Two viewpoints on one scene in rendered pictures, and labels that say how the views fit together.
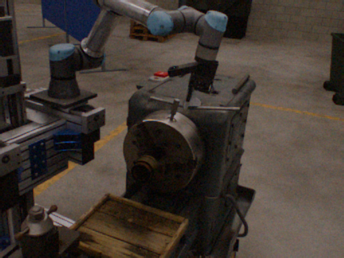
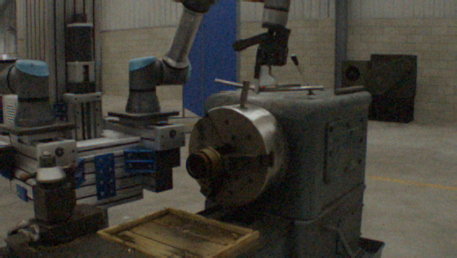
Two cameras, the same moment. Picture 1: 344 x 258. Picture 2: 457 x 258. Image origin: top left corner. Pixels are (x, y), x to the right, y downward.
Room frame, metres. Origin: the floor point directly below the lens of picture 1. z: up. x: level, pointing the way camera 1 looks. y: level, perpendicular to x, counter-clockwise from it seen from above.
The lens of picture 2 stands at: (-0.03, -0.32, 1.39)
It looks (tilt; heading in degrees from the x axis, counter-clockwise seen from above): 9 degrees down; 14
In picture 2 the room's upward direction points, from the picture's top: straight up
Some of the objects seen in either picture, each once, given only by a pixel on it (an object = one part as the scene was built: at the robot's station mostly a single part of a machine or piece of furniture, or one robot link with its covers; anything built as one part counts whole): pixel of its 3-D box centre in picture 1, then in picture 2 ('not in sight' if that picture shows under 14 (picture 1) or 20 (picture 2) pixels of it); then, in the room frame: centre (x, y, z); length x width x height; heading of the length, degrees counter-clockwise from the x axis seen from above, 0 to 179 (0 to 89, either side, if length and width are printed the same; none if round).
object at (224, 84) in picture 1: (192, 122); (291, 141); (1.72, -0.12, 1.06); 0.59 x 0.48 x 0.39; 158
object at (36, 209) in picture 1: (36, 211); (47, 158); (0.80, 0.33, 1.17); 0.04 x 0.04 x 0.03
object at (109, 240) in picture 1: (127, 231); (177, 238); (1.09, 0.12, 0.89); 0.36 x 0.30 x 0.04; 68
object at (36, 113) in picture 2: not in sight; (33, 110); (1.29, 0.75, 1.21); 0.15 x 0.15 x 0.10
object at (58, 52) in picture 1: (63, 59); (144, 72); (1.73, 0.51, 1.33); 0.13 x 0.12 x 0.14; 137
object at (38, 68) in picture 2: not in sight; (31, 77); (1.29, 0.76, 1.33); 0.13 x 0.12 x 0.14; 83
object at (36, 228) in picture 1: (37, 222); (48, 171); (0.80, 0.33, 1.13); 0.08 x 0.08 x 0.03
